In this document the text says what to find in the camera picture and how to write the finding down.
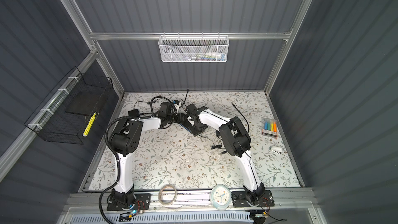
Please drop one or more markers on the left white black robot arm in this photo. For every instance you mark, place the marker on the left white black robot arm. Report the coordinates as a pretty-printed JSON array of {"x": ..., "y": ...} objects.
[{"x": 122, "y": 137}]

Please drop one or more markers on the white wire mesh basket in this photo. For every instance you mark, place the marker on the white wire mesh basket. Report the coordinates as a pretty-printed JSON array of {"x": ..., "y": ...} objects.
[{"x": 197, "y": 50}]

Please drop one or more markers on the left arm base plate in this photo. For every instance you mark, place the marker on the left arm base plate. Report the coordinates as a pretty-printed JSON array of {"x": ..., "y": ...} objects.
[{"x": 131, "y": 201}]

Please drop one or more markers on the clear tape roll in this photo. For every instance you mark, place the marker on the clear tape roll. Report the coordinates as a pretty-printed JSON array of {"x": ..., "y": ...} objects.
[{"x": 167, "y": 195}]

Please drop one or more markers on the black wire basket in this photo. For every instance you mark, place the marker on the black wire basket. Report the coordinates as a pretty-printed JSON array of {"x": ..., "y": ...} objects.
[{"x": 69, "y": 115}]

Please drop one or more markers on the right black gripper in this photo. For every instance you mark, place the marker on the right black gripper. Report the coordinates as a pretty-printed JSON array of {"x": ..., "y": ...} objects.
[{"x": 196, "y": 133}]

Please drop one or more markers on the white round clock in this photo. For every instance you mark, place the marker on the white round clock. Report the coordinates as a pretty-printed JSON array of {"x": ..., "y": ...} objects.
[{"x": 220, "y": 197}]

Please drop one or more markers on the black flat box in basket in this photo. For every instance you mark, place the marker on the black flat box in basket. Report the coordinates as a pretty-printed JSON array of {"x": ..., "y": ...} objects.
[{"x": 86, "y": 103}]

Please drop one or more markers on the small white cylinder object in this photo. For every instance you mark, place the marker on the small white cylinder object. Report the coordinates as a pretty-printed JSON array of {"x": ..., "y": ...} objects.
[{"x": 276, "y": 149}]

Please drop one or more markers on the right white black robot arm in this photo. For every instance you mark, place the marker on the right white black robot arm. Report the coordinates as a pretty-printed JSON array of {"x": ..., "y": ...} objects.
[{"x": 236, "y": 141}]

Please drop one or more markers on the yellow black striped item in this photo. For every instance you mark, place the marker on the yellow black striped item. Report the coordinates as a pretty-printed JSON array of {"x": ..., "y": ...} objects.
[{"x": 90, "y": 124}]

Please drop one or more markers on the floral table mat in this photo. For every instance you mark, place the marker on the floral table mat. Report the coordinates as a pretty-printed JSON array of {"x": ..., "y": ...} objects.
[{"x": 175, "y": 156}]

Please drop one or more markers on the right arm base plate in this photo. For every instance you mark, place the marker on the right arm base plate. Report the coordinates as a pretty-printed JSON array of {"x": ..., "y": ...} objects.
[{"x": 242, "y": 198}]

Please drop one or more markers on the highlighter marker pack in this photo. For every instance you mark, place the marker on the highlighter marker pack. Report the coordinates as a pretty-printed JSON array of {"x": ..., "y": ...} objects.
[{"x": 269, "y": 127}]

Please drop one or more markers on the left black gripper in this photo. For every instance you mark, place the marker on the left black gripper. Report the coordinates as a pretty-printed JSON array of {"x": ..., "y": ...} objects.
[{"x": 181, "y": 117}]

